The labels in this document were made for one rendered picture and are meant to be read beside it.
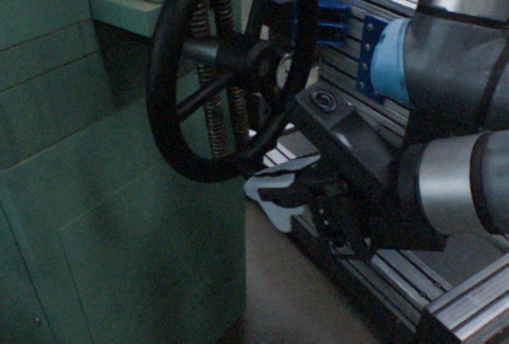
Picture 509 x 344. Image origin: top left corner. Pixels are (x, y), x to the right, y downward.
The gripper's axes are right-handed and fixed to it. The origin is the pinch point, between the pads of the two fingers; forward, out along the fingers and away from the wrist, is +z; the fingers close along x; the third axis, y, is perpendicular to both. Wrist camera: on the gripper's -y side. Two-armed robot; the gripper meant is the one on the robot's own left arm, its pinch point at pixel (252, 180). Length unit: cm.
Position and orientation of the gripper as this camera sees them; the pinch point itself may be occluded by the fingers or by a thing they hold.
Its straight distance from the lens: 54.0
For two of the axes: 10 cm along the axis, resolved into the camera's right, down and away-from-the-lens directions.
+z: -7.0, 1.0, 7.1
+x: 5.9, -4.7, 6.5
